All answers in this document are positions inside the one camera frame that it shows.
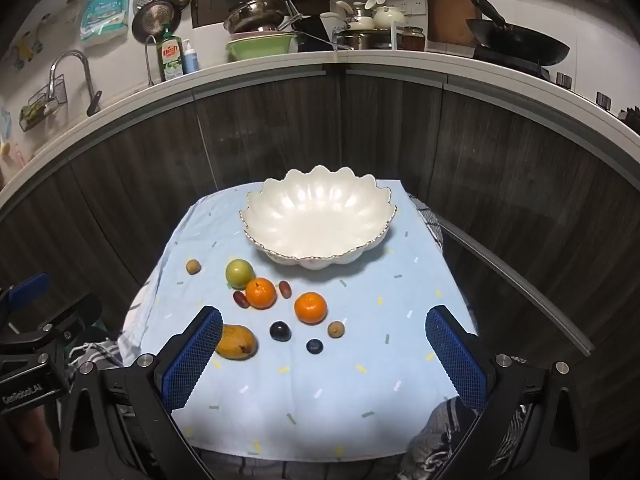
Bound glass jar red contents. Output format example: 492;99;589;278
400;26;427;52

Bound grey metal bar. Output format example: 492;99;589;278
440;220;596;357

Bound wooden cutting board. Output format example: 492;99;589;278
426;0;483;48

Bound white scalloped bowl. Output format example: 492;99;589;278
241;165;398;272

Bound yellow mango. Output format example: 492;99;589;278
215;324;259;361

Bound blue pump bottle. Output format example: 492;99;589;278
181;39;202;75

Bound orange tangerine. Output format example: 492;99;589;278
294;292;328;325
245;277;277;310

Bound cream teapot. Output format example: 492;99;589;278
372;5;407;31

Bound hanging frying pan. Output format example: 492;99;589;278
132;1;182;43

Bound teal wipes packet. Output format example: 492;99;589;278
80;0;132;46

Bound stacked steel bowls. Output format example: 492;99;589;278
223;0;287;35

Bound green round guava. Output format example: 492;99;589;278
225;258;254;289

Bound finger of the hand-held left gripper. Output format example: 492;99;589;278
0;272;52;312
0;294;103;357

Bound steel cooking pot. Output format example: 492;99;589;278
336;30;396;51

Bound steel kitchen faucet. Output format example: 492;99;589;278
47;50;103;117

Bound green dish soap bottle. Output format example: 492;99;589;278
156;24;185;82

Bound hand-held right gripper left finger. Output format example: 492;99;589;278
54;305;224;480

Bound cream saucepan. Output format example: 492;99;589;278
335;1;375;31

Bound light blue confetti tablecloth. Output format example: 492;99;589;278
122;177;481;463

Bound thin steel faucet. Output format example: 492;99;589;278
144;35;158;87

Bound black wire basket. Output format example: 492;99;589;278
19;74;68;132

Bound green basin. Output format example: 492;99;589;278
225;32;300;63

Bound white pitcher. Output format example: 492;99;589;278
320;11;346;37

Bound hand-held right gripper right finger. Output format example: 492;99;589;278
425;305;588;480

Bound black wok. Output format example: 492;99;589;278
466;0;571;67

